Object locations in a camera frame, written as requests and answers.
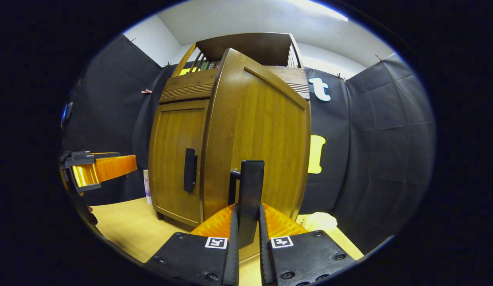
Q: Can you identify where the wooden shoe cabinet door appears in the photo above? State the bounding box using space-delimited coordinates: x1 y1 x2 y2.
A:
199 48 311 223
148 99 210 228

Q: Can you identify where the wooden double-door shoe cabinet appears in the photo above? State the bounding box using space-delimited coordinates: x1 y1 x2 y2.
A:
148 33 311 233

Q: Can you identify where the cream crumpled cloth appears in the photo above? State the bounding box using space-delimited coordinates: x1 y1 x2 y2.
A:
304 212 338 233

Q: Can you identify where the wooden cabinet drawer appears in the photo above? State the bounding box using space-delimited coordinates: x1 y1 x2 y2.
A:
159 66 310 104

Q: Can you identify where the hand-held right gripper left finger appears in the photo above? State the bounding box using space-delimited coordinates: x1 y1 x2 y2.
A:
145 204 240 286

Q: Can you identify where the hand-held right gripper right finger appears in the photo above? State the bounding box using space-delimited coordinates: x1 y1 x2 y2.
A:
258 203 356 286

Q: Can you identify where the black door handle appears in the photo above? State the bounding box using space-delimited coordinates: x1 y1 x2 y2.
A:
229 160 265 249
184 148 198 193

